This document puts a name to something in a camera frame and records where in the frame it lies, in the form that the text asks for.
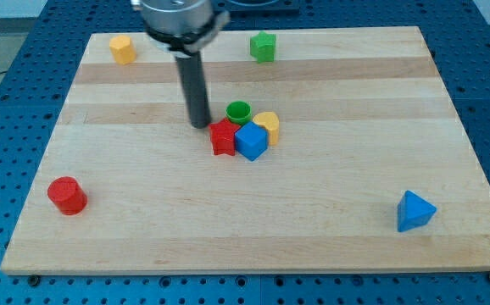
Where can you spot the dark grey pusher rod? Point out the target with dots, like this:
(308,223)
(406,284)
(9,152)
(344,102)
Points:
(194,89)

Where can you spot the green cylinder block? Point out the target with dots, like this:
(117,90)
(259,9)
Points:
(239,112)

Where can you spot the light wooden board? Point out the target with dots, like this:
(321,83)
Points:
(364,117)

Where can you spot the red star block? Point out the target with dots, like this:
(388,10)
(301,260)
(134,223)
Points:
(222,137)

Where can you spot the yellow hexagon block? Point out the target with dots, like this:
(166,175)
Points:
(122,49)

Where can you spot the green star block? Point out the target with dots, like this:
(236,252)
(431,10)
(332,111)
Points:
(262,47)

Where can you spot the blue cube block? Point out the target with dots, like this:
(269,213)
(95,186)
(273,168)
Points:
(251,141)

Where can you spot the yellow heart block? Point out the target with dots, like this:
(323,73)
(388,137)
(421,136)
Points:
(271,123)

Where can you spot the red cylinder block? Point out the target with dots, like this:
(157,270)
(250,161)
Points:
(67,195)

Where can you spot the blue triangle block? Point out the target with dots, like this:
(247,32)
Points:
(413,211)

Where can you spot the dark blue base plate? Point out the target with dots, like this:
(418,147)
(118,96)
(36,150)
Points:
(257,6)

